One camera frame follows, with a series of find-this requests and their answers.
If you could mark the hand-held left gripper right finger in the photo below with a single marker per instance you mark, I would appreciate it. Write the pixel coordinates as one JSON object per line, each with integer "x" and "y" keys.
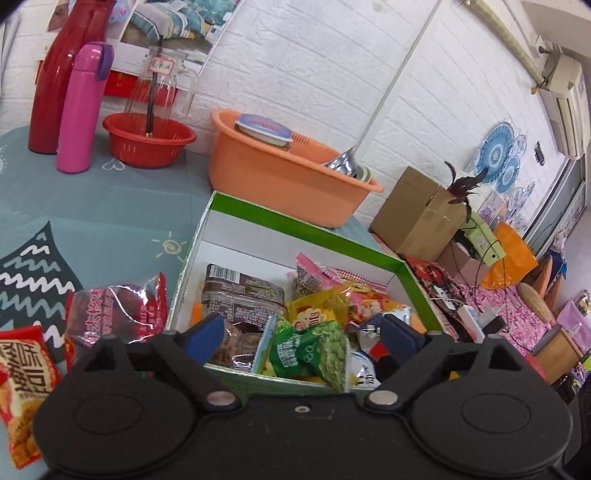
{"x": 398, "y": 333}

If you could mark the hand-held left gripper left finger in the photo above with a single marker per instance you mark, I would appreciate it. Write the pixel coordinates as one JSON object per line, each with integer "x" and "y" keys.
{"x": 207, "y": 330}

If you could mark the brown snack packet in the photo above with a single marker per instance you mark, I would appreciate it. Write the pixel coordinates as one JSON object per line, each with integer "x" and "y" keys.
{"x": 240, "y": 295}

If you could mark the green pea snack packet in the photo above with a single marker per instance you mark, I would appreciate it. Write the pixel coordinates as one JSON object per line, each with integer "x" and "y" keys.
{"x": 314, "y": 350}

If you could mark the green and white cardboard box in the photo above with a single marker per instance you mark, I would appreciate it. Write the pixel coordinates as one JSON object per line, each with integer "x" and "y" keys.
{"x": 258, "y": 235}

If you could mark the silver snack packet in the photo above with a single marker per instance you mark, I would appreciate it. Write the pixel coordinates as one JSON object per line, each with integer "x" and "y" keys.
{"x": 369, "y": 332}

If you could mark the orange and yellow snack packet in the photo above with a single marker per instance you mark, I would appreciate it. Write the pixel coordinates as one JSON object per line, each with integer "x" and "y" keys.
{"x": 374, "y": 304}

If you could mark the white snack packet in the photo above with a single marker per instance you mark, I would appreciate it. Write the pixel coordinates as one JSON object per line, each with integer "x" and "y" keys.
{"x": 364, "y": 371}

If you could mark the white power strip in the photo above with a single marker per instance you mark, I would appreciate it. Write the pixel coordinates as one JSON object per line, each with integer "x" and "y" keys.
{"x": 471, "y": 318}

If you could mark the small brown cardboard box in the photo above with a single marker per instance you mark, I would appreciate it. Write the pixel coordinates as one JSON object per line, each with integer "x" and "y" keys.
{"x": 461, "y": 267}

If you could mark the dark red date packet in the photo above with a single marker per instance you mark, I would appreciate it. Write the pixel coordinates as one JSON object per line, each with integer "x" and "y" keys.
{"x": 115, "y": 309}

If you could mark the pink snack packet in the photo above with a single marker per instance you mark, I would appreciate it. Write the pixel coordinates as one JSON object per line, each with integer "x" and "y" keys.
{"x": 314, "y": 274}

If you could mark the pink floral blanket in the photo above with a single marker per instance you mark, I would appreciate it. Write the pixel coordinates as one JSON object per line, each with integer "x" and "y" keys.
{"x": 512, "y": 314}

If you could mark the large brown cardboard box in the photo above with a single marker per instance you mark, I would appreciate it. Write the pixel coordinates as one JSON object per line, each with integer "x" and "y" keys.
{"x": 411, "y": 217}

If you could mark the light green small box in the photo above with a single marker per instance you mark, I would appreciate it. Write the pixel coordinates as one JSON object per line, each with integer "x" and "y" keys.
{"x": 485, "y": 242}

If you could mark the orange bag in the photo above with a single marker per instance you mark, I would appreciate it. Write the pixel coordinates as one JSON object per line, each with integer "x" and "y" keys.
{"x": 512, "y": 258}

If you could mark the woven straw cushion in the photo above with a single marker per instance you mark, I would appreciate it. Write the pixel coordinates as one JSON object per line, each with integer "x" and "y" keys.
{"x": 535, "y": 302}

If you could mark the teal printed tablecloth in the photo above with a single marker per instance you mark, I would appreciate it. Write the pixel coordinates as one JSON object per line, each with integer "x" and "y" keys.
{"x": 115, "y": 207}

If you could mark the dark red leafy plant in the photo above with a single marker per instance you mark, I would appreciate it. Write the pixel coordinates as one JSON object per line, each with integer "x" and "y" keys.
{"x": 464, "y": 184}

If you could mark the orange plastic basin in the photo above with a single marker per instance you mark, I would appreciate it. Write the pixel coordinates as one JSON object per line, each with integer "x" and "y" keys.
{"x": 277, "y": 180}

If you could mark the shiny metal utensil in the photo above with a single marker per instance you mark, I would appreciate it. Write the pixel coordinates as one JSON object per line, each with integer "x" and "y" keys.
{"x": 344, "y": 161}

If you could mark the red snack packet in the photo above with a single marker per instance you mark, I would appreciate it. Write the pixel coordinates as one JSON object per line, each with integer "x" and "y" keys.
{"x": 23, "y": 383}

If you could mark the red plastic basket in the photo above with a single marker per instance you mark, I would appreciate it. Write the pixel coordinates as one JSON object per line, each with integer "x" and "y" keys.
{"x": 143, "y": 147}

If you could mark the glass jar with blue lid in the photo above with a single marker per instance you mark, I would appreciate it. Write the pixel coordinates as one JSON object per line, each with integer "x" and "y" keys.
{"x": 263, "y": 131}

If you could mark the pink thermos bottle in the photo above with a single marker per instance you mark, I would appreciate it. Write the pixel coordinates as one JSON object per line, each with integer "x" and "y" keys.
{"x": 81, "y": 115}

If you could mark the white air conditioner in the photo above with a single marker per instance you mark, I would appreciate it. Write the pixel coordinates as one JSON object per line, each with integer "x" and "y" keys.
{"x": 570, "y": 106}

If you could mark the red thermos jug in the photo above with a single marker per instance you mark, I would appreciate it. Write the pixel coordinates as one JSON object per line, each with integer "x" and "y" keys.
{"x": 60, "y": 69}

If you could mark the beige insulated pipe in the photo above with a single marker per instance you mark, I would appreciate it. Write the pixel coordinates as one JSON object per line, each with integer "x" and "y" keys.
{"x": 512, "y": 37}

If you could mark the blue patterned wall fans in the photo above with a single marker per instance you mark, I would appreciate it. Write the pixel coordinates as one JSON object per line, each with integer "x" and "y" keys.
{"x": 496, "y": 152}

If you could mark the black wall hook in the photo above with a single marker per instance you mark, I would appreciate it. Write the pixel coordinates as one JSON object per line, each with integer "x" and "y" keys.
{"x": 539, "y": 153}

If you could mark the white wall pipe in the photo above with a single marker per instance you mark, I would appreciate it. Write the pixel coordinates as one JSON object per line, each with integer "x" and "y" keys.
{"x": 397, "y": 78}

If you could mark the wall poster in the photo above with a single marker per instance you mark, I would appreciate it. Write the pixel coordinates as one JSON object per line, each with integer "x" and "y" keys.
{"x": 184, "y": 27}

